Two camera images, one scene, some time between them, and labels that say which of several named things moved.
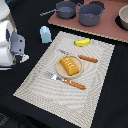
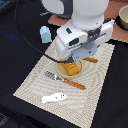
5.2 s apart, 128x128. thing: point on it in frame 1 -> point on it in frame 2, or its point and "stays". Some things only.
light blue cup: (45, 34) stays
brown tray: (108, 26) stays
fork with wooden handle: (57, 78) stays
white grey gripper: (17, 44) -> (79, 44)
